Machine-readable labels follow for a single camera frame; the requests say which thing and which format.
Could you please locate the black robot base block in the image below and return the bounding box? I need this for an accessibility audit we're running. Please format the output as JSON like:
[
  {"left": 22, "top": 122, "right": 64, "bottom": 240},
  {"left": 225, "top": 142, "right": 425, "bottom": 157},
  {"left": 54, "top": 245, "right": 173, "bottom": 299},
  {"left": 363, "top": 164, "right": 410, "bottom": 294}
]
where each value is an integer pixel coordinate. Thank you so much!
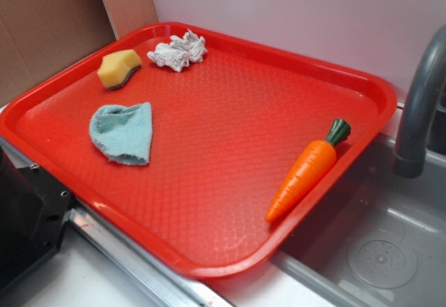
[{"left": 1, "top": 150, "right": 72, "bottom": 295}]

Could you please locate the yellow green scrub sponge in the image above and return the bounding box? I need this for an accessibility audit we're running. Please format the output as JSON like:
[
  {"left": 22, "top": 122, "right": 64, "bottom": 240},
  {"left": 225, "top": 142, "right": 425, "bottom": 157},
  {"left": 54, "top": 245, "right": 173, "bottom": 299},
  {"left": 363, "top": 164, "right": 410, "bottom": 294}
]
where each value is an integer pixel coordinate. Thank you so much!
[{"left": 97, "top": 49, "right": 142, "bottom": 90}]

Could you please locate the red plastic tray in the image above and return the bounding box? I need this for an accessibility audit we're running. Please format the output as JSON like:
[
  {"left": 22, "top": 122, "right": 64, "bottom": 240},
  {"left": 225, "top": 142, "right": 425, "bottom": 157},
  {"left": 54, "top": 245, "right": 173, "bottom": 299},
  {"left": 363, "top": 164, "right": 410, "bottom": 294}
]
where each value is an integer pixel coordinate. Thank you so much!
[{"left": 1, "top": 23, "right": 397, "bottom": 278}]

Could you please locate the orange toy carrot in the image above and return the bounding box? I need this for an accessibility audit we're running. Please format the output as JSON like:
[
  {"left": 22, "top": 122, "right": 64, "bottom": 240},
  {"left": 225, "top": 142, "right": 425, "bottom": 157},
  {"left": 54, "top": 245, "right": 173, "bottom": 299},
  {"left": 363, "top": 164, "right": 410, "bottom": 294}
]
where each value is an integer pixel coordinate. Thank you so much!
[{"left": 265, "top": 119, "right": 351, "bottom": 223}]

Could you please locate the crumpled white paper towel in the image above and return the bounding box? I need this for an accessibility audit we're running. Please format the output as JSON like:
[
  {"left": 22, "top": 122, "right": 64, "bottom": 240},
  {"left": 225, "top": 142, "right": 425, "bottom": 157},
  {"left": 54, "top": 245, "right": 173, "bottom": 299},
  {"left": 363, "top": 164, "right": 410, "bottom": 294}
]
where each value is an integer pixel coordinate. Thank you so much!
[{"left": 147, "top": 29, "right": 207, "bottom": 72}]

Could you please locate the light blue cloth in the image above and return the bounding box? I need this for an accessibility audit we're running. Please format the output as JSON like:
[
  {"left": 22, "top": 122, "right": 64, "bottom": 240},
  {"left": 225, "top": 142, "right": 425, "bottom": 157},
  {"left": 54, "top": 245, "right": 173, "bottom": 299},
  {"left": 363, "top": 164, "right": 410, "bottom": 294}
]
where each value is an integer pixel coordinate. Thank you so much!
[{"left": 89, "top": 102, "right": 153, "bottom": 166}]

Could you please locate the light wooden board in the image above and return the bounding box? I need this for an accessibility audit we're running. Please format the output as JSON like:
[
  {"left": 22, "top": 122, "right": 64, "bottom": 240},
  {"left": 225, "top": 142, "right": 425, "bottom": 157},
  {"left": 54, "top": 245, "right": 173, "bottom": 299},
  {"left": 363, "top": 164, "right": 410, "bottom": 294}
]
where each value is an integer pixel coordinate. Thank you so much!
[{"left": 102, "top": 0, "right": 158, "bottom": 39}]

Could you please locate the grey toy sink basin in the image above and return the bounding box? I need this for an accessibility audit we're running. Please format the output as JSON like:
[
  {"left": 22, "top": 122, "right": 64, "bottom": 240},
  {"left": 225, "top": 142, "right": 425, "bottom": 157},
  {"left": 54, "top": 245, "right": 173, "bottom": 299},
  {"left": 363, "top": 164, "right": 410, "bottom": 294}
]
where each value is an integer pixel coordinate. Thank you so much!
[{"left": 272, "top": 135, "right": 445, "bottom": 306}]

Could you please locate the grey toy faucet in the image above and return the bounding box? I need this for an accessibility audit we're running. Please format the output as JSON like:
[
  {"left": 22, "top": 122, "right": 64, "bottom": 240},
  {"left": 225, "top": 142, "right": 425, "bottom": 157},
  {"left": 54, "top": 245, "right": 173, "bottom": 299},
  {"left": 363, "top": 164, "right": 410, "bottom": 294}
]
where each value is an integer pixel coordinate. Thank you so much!
[{"left": 392, "top": 26, "right": 445, "bottom": 178}]

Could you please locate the brown cardboard panel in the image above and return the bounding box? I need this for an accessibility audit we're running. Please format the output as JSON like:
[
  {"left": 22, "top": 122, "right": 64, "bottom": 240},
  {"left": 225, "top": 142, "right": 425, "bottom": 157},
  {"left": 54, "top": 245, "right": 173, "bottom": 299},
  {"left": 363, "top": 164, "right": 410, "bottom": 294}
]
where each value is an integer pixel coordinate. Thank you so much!
[{"left": 1, "top": 0, "right": 115, "bottom": 105}]

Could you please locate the silver metal rail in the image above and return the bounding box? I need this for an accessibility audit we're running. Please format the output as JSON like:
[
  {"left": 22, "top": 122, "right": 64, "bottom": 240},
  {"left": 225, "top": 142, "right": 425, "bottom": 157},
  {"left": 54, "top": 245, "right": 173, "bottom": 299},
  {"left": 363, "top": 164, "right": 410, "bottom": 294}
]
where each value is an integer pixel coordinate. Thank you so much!
[{"left": 0, "top": 136, "right": 233, "bottom": 307}]

